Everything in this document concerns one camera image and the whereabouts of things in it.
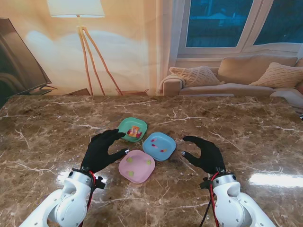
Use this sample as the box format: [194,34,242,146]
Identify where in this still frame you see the pink square plastic dish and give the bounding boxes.
[118,149,156,184]

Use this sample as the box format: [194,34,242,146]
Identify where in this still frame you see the red black right arm cables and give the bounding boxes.
[198,172,221,227]

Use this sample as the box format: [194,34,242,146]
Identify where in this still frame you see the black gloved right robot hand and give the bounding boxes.
[181,136,227,175]

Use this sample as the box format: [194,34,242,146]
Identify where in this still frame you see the cream knitted cushion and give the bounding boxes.
[249,62,303,89]
[169,66,221,87]

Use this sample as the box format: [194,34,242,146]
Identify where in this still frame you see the beige sofa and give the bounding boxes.
[160,56,303,112]

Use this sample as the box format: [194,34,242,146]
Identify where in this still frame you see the low wooden tv cabinet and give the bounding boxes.
[63,88,92,96]

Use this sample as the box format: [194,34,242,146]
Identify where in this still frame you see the red black arm cables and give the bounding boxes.
[198,172,221,227]
[79,171,97,227]

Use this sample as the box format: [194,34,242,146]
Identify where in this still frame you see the blue square plastic dish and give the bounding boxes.
[142,132,177,162]

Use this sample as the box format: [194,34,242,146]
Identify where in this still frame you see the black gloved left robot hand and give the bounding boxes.
[80,129,130,175]

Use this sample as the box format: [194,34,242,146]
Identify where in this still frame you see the white framed window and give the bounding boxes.
[177,0,303,57]

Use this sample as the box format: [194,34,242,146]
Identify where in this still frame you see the wooden tripod floor lamp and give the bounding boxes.
[46,0,124,96]

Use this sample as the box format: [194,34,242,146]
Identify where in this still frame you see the flat screen television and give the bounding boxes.
[0,17,58,102]

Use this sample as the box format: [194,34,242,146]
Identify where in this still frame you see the orange candy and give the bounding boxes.
[128,125,141,138]

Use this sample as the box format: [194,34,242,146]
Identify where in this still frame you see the pink red candy packet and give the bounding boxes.
[126,129,143,138]

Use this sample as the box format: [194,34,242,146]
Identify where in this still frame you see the green square plastic dish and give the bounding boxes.
[117,117,148,143]

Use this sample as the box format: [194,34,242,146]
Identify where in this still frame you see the cream throw blanket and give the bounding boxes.
[158,74,187,93]

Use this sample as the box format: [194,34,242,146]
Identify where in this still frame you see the red black left arm cables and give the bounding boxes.
[79,171,97,227]

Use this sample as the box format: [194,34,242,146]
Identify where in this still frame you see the sheer white curtain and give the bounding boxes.
[155,0,187,95]

